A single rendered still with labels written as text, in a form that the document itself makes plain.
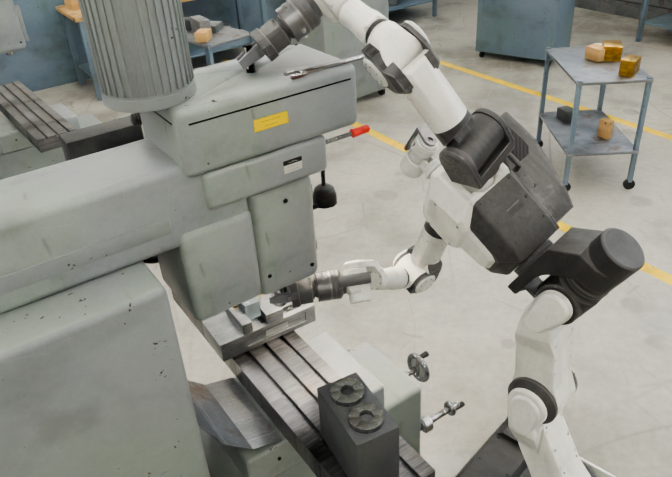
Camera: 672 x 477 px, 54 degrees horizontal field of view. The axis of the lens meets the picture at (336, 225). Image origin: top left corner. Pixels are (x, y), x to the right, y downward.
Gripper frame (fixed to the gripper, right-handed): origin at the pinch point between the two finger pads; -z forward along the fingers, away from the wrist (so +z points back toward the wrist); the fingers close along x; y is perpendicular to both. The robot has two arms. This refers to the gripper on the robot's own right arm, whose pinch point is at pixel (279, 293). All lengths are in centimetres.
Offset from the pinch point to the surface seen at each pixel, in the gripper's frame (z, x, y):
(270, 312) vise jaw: -3.5, -16.4, 19.5
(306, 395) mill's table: 3.6, 11.5, 30.6
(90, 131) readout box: -43, -16, -50
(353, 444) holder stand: 12, 47, 13
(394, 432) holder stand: 23, 45, 13
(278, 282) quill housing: 0.2, 11.0, -11.7
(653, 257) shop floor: 231, -146, 127
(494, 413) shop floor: 91, -49, 125
